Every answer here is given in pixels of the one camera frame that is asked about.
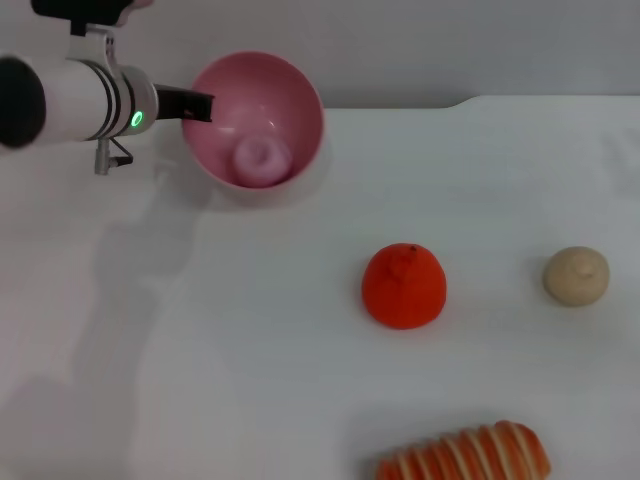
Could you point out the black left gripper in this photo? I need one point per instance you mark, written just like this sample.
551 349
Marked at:
172 102

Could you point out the pink plastic bowl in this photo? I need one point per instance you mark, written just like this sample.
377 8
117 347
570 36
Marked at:
270 100

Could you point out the pink toy peach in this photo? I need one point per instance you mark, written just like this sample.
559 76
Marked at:
262 160

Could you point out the red orange toy fruit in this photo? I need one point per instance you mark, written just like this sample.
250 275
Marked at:
405 290

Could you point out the beige toy mushroom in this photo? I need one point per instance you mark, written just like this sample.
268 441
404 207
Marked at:
575 277

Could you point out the orange white striped toy bread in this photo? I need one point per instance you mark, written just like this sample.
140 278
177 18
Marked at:
465 450

